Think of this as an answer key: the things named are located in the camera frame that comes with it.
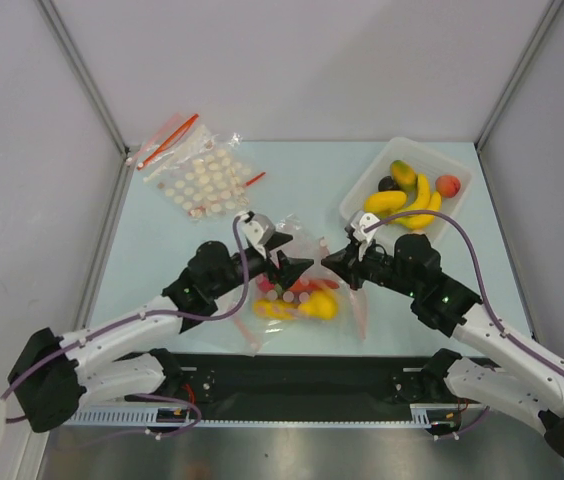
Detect clear bag pink dots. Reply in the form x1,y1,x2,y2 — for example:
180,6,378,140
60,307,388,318
251,214,368,342
211,299,286,357

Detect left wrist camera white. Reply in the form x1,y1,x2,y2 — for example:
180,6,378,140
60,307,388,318
236,211,275,259

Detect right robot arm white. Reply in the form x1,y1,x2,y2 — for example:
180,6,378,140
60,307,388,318
321,234,564,459

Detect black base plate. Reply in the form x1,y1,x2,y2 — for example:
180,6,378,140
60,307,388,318
124,349,483,421

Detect clear bag cream dots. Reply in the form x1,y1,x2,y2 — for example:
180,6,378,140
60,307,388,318
142,128,265,222

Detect yellow pepper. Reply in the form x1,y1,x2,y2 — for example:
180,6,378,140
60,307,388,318
252,298,296,321

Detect clear bag red zipper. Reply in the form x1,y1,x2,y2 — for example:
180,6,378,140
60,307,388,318
124,113,199,171

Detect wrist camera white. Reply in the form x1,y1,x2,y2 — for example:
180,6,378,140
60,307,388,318
346,211,380,247
236,211,275,259

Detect grey cable duct rail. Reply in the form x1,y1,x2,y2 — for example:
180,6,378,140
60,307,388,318
63,397,464,428

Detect yellow banana bunch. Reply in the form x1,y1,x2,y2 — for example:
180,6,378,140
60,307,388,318
391,174,442,230

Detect red chili pepper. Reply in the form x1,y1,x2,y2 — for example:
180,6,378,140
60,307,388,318
289,278,339,294

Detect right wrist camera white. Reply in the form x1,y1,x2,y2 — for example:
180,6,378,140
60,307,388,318
346,211,380,247

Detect red orange peach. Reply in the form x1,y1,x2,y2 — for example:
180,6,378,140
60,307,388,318
435,175,462,199

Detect red grape bunch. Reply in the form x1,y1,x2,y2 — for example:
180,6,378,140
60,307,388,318
255,277,283,295

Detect yellow pear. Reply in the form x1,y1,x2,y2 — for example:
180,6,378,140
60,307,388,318
297,290,339,320

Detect white plastic fruit basket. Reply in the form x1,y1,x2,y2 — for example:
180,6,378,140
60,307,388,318
339,137,473,248

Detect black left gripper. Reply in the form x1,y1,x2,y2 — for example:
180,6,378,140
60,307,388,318
209,231,312,299

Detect dark purple fruit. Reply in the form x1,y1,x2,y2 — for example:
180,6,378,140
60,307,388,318
377,176,400,192

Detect green yellow mango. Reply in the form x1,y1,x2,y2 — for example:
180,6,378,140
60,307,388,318
390,160,417,192

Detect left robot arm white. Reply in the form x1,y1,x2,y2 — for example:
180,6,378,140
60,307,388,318
6,232,314,433

